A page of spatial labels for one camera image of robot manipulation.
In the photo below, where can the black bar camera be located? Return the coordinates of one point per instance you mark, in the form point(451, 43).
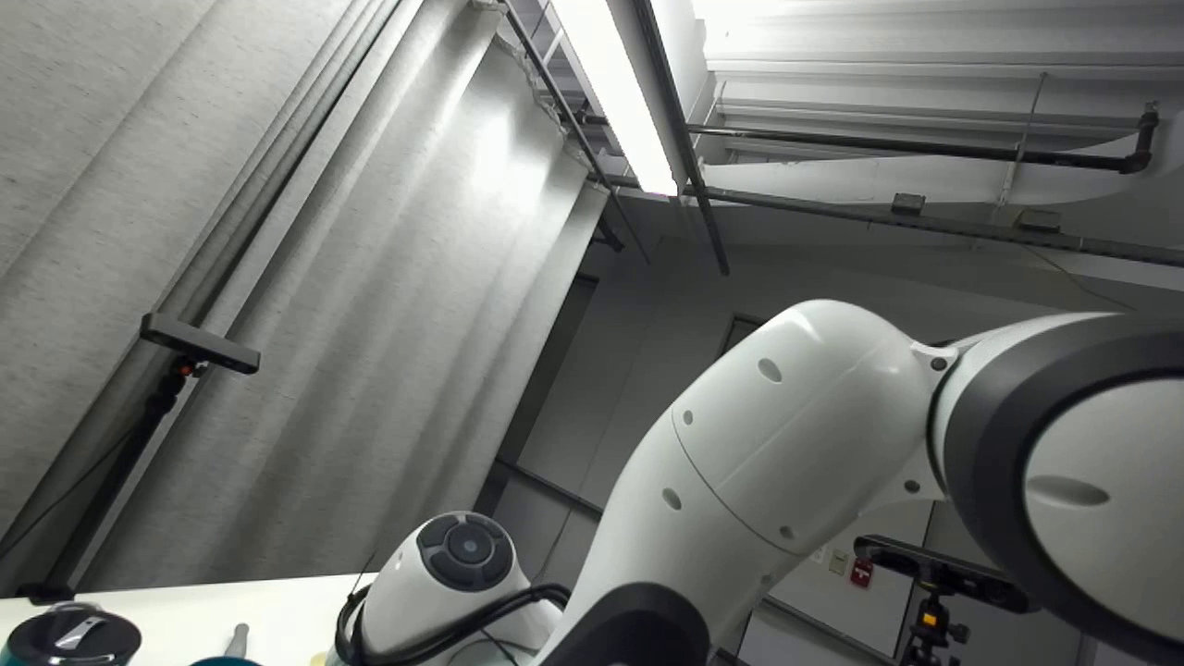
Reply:
point(206, 344)

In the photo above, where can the black camera tripod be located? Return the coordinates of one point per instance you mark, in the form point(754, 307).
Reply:
point(111, 475)

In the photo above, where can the grey backdrop curtain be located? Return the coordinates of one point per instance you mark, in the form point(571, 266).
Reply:
point(308, 307)

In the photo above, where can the dark camera with orange light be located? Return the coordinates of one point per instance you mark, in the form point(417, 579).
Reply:
point(939, 566)

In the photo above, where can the black camera support arm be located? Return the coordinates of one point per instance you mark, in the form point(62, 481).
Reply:
point(925, 635)

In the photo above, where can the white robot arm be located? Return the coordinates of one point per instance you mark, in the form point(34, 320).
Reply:
point(801, 456)

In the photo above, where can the ceiling light fixture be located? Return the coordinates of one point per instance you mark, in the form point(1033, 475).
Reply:
point(622, 87)

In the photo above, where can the dark ceiling pipe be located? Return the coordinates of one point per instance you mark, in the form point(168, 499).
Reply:
point(925, 145)

